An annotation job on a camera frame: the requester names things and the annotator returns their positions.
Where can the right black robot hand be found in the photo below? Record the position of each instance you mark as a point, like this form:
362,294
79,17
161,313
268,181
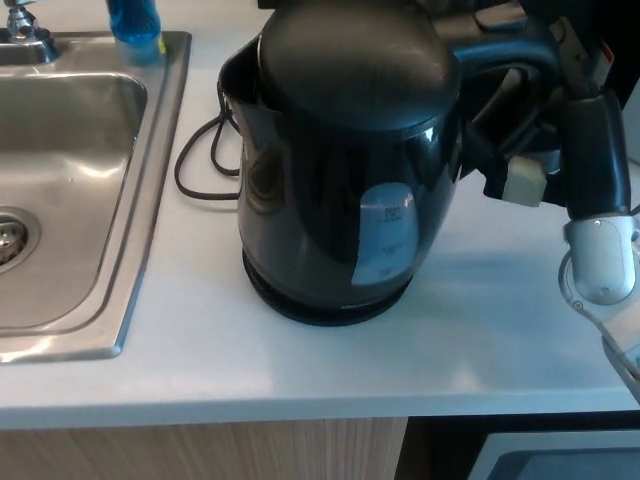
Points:
595,150

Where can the black electric kettle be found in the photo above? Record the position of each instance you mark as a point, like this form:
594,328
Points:
325,200

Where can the round black kettle base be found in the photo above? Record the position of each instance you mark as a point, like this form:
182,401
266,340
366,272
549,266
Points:
325,317

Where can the black appliance with red label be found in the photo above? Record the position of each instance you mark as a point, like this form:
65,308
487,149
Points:
625,60

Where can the blue dish soap bottle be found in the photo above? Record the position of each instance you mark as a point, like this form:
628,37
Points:
137,35

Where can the wooden cabinet door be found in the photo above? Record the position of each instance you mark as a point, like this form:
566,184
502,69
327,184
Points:
200,450

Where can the stainless steel sink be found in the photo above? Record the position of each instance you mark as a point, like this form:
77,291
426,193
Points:
75,150

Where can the chrome faucet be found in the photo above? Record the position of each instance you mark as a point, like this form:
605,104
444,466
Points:
25,40

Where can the metal sink drain strainer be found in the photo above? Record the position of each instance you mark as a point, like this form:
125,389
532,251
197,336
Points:
12,240

